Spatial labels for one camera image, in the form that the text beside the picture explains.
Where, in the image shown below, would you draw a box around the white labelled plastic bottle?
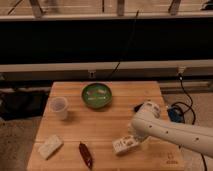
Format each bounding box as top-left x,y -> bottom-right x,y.
112,135 -> 139,155

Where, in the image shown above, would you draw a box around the black rectangular box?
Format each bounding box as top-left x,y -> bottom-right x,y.
134,103 -> 143,113

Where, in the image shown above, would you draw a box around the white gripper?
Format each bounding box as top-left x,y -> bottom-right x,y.
128,124 -> 148,143

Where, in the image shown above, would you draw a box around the clear plastic cup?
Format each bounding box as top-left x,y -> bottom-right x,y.
49,97 -> 68,120

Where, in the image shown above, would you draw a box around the black cable on wall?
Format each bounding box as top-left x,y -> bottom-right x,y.
108,9 -> 140,80

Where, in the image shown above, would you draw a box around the white wall socket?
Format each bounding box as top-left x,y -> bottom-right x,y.
88,70 -> 96,79

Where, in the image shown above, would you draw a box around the white sponge block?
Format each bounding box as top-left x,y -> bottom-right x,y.
38,135 -> 63,160

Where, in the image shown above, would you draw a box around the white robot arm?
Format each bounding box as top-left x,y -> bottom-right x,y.
131,101 -> 213,158

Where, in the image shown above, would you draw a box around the dark red chili pepper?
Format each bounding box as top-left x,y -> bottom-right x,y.
79,142 -> 93,169

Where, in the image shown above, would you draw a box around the black floor cables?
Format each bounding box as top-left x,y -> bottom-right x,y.
166,74 -> 208,171

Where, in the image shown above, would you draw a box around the green ceramic bowl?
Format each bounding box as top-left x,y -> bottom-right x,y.
81,83 -> 112,109

